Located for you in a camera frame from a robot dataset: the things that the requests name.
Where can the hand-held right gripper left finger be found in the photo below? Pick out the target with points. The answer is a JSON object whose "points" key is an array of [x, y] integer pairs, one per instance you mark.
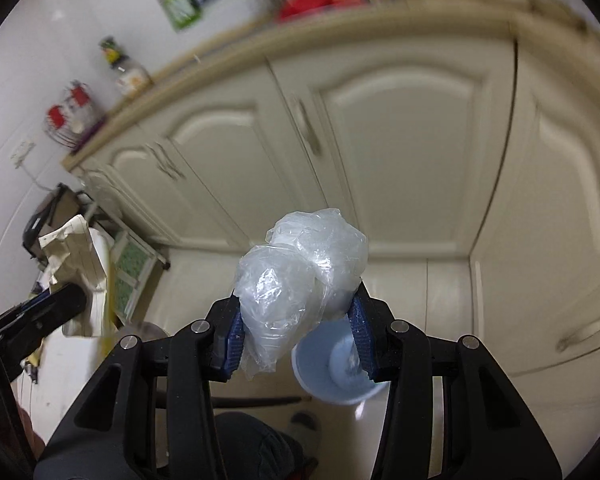
{"points": [[234, 345]]}

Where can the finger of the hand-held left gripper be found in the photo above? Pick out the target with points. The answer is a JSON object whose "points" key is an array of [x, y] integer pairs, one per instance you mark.
{"points": [[34, 302], [55, 306]]}

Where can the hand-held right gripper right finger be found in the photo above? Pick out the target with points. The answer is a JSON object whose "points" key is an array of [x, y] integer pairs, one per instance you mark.
{"points": [[362, 345]]}

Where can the light blue plastic bin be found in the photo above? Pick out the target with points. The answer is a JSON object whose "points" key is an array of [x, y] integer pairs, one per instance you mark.
{"points": [[325, 375]]}

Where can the clear plastic bag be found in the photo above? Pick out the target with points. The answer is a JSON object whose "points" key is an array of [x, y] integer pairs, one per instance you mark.
{"points": [[280, 285]]}

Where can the cream paper bag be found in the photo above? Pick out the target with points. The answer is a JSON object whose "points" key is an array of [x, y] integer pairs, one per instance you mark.
{"points": [[75, 255]]}

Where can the round white marble table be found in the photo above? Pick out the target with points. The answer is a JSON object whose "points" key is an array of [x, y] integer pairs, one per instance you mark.
{"points": [[70, 375]]}

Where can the white shelf cart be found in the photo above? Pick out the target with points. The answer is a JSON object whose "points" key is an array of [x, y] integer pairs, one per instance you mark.
{"points": [[135, 270]]}

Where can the dark rice cooker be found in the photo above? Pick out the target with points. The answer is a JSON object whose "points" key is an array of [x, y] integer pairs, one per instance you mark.
{"points": [[45, 210]]}

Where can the person's dark trouser leg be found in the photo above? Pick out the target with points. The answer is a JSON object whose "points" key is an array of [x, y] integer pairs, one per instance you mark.
{"points": [[250, 450]]}

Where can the clear jar with beige contents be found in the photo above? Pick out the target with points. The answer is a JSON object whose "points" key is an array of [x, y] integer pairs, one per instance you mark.
{"points": [[131, 80]]}

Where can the dark jar with yellow label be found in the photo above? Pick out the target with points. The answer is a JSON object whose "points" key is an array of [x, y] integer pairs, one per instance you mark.
{"points": [[111, 52]]}

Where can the green dish soap bottle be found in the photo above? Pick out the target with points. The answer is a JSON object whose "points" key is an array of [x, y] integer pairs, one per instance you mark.
{"points": [[181, 7]]}

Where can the red plastic basin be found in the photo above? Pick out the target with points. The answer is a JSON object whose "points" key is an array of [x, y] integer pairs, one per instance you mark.
{"points": [[315, 5]]}

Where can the white wall outlet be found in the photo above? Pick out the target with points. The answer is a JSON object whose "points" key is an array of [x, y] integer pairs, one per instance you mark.
{"points": [[22, 154]]}

